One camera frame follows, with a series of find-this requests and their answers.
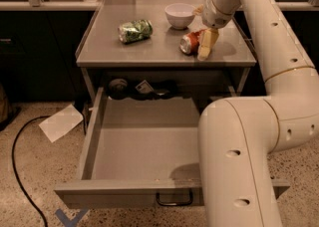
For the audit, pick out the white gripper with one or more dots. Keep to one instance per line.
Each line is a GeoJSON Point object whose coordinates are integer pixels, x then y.
{"type": "Point", "coordinates": [212, 15]}

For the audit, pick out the red coke can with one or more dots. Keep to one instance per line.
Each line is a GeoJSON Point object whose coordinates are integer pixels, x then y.
{"type": "Point", "coordinates": [189, 43]}

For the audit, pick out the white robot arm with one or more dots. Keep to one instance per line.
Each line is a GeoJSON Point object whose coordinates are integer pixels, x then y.
{"type": "Point", "coordinates": [236, 134]}

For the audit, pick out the green soda can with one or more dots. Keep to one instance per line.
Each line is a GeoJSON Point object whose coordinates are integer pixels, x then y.
{"type": "Point", "coordinates": [135, 31]}

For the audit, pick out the grey cabinet with top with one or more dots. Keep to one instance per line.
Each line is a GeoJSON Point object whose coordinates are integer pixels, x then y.
{"type": "Point", "coordinates": [103, 56]}

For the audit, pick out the open grey top drawer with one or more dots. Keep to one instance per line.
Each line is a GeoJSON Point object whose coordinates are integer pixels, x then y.
{"type": "Point", "coordinates": [134, 149]}

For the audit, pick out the white bowl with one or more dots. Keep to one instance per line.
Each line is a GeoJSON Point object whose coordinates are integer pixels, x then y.
{"type": "Point", "coordinates": [179, 15]}

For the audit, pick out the black bundle with tag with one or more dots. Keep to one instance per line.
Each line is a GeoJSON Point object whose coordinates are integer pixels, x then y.
{"type": "Point", "coordinates": [119, 89]}

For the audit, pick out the white paper sheet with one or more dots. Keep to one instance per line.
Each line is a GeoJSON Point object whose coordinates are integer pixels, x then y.
{"type": "Point", "coordinates": [60, 123]}

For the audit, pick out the black metal drawer handle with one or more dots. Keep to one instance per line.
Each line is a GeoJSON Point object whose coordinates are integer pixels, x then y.
{"type": "Point", "coordinates": [182, 198]}

